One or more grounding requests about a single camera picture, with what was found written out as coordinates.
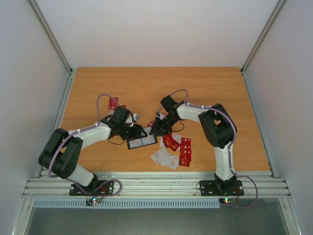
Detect red card centre pile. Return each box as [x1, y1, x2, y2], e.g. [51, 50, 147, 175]
[160, 134, 181, 152]

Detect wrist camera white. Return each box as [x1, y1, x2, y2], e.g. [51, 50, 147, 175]
[156, 112, 165, 118]
[125, 113, 139, 126]

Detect left controller board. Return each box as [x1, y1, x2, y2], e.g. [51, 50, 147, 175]
[85, 198, 102, 206]

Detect controller board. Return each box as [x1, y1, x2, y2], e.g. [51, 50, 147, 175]
[85, 198, 102, 206]
[220, 198, 237, 204]

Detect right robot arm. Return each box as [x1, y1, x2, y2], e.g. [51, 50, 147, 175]
[150, 95, 237, 195]

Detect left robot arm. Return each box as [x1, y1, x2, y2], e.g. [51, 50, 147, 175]
[38, 106, 147, 195]

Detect grey slotted cable duct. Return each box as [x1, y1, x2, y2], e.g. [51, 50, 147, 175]
[33, 198, 220, 209]

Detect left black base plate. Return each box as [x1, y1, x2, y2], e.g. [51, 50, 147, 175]
[69, 180, 114, 196]

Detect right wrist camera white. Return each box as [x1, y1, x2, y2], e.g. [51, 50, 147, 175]
[156, 112, 165, 118]

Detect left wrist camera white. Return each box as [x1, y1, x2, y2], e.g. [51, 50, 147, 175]
[125, 113, 139, 126]

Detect red VIP card column lower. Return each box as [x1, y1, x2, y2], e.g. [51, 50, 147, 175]
[179, 154, 191, 167]

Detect red card column upper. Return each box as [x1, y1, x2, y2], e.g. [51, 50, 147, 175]
[180, 138, 192, 158]

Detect red VIP card centre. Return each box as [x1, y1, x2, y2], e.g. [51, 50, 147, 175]
[147, 120, 155, 127]

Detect red card far left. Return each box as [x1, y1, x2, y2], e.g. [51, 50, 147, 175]
[108, 97, 119, 110]

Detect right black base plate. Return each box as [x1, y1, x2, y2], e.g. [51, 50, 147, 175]
[199, 180, 245, 196]

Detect white card upper pile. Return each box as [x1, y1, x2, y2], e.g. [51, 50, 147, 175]
[160, 156, 179, 170]

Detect black leather card holder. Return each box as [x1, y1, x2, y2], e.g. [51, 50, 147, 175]
[127, 127, 158, 149]

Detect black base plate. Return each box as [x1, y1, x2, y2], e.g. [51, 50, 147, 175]
[69, 180, 114, 196]
[199, 180, 245, 196]

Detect right controller board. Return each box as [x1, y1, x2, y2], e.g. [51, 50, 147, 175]
[220, 198, 237, 204]

